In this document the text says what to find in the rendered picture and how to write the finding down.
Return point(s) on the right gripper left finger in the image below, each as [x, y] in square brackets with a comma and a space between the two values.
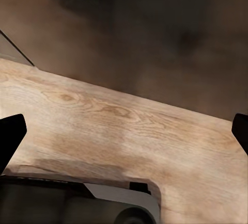
[12, 131]

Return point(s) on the dishwasher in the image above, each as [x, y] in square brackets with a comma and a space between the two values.
[9, 51]

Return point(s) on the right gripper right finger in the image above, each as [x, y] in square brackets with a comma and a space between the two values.
[240, 130]

